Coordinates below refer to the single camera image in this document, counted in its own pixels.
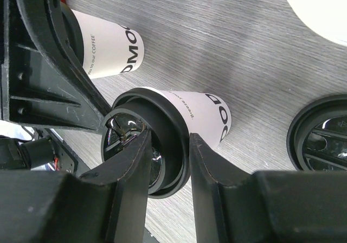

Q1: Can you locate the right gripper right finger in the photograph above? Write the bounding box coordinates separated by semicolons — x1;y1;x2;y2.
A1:
189;133;256;242

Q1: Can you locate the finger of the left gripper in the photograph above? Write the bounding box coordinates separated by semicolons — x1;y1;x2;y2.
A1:
1;0;111;132

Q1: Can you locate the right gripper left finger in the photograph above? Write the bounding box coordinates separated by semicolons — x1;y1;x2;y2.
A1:
80;130;152;242

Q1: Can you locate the white paper cup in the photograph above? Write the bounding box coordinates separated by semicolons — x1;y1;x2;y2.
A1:
154;89;233;151
72;10;145;79

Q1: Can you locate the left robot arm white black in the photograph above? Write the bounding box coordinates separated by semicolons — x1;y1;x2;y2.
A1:
1;0;111;170

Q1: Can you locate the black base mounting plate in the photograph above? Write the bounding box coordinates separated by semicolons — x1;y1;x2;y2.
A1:
45;129;90;177

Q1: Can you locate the stack of black lids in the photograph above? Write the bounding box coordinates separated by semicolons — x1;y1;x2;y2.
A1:
286;94;346;171

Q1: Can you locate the stack of white paper cups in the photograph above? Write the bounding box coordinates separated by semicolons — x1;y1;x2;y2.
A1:
287;0;346;46

